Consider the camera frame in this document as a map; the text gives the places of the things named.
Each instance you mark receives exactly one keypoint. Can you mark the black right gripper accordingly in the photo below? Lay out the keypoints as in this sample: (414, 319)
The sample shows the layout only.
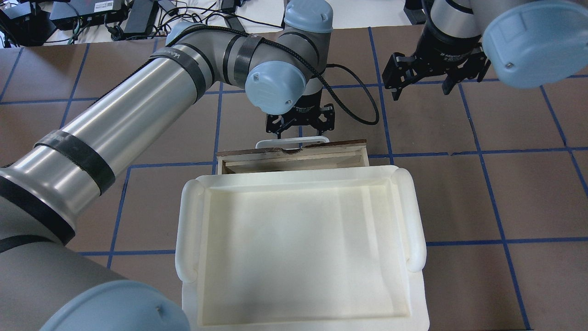
(444, 49)

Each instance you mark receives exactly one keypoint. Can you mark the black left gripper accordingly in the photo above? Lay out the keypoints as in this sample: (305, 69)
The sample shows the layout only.
(308, 104)

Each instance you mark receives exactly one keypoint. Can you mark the light wooden drawer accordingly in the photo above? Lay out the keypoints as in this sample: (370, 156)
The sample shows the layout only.
(294, 154)

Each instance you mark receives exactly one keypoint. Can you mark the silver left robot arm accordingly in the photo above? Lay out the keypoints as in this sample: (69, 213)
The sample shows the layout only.
(47, 287)

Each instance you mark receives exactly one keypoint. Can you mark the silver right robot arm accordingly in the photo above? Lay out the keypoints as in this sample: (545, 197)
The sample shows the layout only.
(528, 43)

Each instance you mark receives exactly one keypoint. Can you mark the white foam tray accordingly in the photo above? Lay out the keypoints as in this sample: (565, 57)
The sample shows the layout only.
(339, 249)

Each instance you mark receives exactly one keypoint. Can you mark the black power brick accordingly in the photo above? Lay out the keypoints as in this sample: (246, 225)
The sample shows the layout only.
(141, 18)

